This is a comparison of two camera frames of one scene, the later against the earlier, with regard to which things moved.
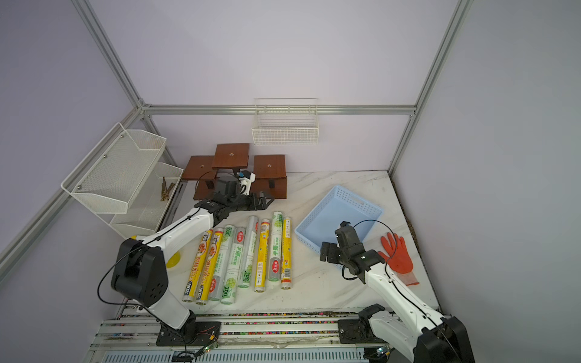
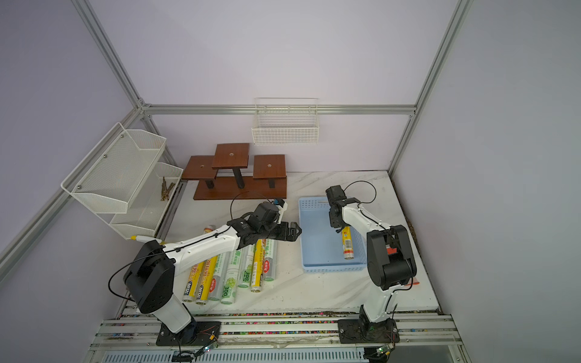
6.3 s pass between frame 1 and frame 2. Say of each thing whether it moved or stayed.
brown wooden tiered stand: stayed
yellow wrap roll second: stayed
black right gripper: moved
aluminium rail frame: stayed
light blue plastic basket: moved
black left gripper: moved
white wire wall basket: stayed
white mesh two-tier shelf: stayed
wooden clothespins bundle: stayed
